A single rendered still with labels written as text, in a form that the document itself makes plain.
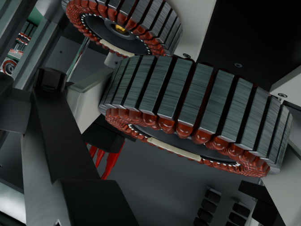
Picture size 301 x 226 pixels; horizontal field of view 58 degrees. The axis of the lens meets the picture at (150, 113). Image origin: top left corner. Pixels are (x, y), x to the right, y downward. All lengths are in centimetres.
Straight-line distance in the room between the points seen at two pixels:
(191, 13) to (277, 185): 15
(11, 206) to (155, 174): 23
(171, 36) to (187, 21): 3
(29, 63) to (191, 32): 31
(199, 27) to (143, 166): 30
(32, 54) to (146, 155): 27
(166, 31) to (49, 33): 31
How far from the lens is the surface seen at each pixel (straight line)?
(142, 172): 49
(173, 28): 24
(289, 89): 32
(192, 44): 29
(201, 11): 24
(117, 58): 39
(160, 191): 49
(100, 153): 37
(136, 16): 22
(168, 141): 20
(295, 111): 40
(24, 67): 52
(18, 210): 38
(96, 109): 16
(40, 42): 51
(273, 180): 18
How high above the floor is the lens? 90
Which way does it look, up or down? 7 degrees down
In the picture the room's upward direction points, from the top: 155 degrees counter-clockwise
